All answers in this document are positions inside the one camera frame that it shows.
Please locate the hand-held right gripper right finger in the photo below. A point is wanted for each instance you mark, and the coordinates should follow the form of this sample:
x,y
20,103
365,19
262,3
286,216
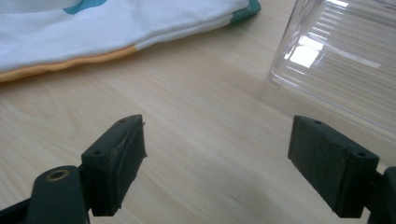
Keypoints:
x,y
327,165

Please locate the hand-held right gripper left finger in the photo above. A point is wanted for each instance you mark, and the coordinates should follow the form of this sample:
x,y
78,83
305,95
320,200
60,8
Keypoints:
x,y
116,168

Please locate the white teal orange cloth bag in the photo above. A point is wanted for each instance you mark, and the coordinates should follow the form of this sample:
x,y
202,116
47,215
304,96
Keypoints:
x,y
118,31

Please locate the clear plastic box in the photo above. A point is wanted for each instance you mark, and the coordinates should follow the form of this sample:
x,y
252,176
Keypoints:
x,y
339,59

